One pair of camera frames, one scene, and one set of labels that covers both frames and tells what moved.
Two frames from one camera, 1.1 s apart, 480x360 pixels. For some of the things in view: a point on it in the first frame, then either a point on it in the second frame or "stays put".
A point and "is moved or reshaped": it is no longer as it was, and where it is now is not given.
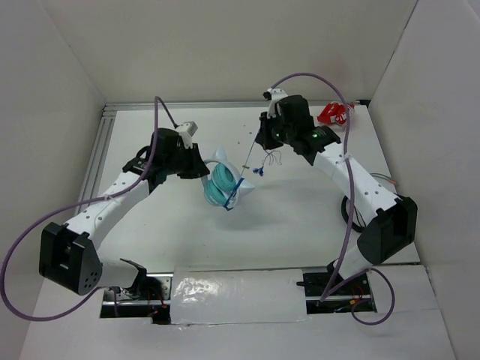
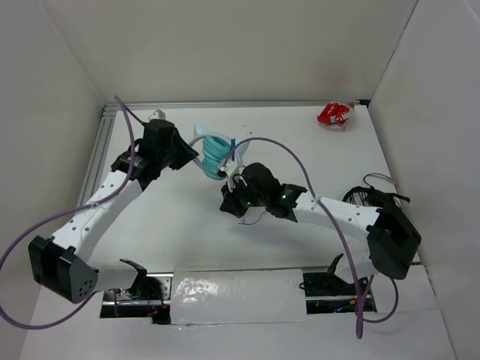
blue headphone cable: (275, 154) to (232, 144)
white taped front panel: (207, 295) stays put
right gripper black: (263, 138) to (229, 203)
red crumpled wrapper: (334, 112) stays put
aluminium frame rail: (106, 120) stays put
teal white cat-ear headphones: (223, 186) is moved or reshaped
